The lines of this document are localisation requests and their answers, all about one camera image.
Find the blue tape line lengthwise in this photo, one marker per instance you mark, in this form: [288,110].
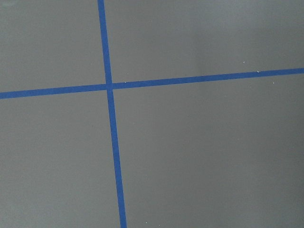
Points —
[112,115]

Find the blue tape line crosswise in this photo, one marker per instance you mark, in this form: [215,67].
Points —
[147,83]

